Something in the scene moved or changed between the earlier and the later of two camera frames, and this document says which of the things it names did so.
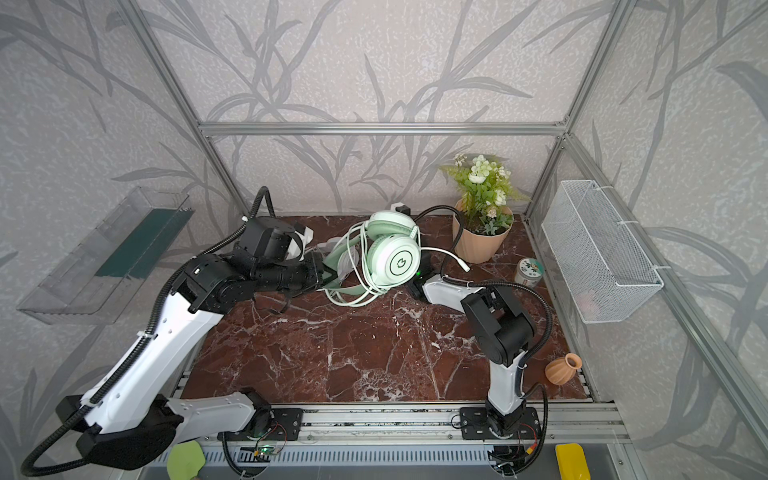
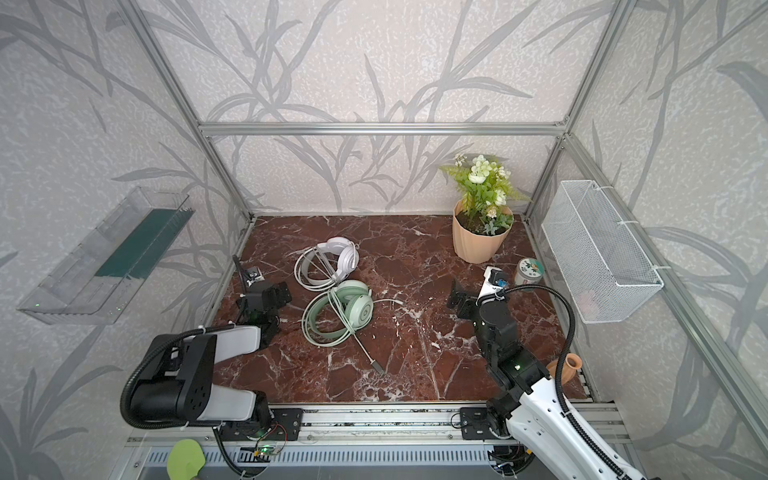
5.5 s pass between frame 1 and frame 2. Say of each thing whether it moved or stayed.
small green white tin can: stayed
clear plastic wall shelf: stayed
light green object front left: stayed
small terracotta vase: stayed
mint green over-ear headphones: moved
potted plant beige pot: stayed
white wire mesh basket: stayed
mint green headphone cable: moved
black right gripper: moved
